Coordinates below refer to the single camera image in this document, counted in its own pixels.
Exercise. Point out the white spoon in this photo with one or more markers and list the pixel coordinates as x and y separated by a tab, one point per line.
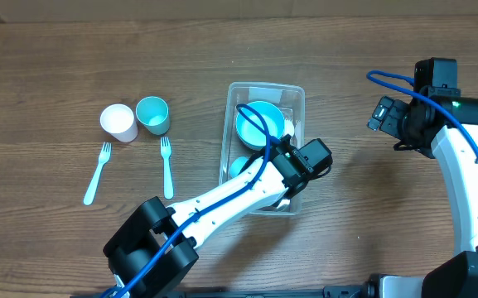
289	128

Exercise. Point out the clear plastic container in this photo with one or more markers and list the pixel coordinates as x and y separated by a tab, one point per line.
290	100

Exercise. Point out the blue bowl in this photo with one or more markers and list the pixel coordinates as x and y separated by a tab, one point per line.
258	118

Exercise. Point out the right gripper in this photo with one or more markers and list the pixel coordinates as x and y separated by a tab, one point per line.
392	109

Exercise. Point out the green cup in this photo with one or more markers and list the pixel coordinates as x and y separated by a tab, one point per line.
154	114

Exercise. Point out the light blue fork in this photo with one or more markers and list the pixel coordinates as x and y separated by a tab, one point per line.
298	129
165	150
104	157

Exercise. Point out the blue cup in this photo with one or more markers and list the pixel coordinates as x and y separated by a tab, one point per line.
237	166

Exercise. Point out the white cup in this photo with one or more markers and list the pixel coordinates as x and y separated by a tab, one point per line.
119	121

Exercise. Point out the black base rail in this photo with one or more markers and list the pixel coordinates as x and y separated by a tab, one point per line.
263	294

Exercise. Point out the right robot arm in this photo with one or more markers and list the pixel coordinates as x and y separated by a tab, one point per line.
444	128

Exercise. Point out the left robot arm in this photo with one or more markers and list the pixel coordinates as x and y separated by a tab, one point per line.
157	245

